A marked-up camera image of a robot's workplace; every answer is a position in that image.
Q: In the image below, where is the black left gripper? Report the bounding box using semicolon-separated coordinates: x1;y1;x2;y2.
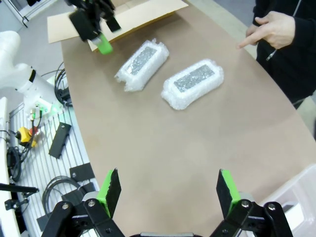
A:
65;0;122;55

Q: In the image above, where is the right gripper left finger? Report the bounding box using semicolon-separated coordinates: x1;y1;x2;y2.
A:
40;167;124;237

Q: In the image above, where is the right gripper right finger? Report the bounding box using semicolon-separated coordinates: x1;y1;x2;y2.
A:
209;168;294;237

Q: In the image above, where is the bubble clock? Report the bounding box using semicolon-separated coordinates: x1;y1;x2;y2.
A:
114;38;170;93
160;58;225;111

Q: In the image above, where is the person's left forearm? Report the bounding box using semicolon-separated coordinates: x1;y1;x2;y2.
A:
292;7;316;50

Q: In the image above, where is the person's left hand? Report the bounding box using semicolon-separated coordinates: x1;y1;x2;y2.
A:
237;11;296;50

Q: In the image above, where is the small black plate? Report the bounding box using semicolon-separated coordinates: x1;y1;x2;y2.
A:
61;190;86;204

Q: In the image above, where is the square black plate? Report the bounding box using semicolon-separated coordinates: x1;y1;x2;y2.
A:
69;162;96;183

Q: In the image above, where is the clear plastic container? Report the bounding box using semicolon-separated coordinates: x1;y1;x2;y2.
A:
258;164;316;237

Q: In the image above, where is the brown cardboard box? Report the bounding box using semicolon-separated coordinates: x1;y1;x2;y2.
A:
46;0;190;52

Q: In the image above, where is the long black plate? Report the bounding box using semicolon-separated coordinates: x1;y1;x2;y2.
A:
48;121;72;159

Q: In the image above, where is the black rod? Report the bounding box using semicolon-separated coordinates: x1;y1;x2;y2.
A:
0;182;40;195

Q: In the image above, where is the black clamp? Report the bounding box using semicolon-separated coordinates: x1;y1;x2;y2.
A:
4;198;30;211

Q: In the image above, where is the yellow emergency stop button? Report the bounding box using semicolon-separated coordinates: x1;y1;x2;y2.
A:
16;126;38;148

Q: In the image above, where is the person in black jacket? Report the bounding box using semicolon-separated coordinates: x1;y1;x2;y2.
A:
251;0;316;109

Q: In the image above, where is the coiled black cable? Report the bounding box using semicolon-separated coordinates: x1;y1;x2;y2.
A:
41;175;86;218

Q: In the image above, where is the black cable bundle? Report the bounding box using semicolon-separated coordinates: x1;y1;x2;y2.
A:
53;61;74;108

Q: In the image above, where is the white slotted base plate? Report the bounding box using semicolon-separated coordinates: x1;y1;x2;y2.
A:
9;98;101;237

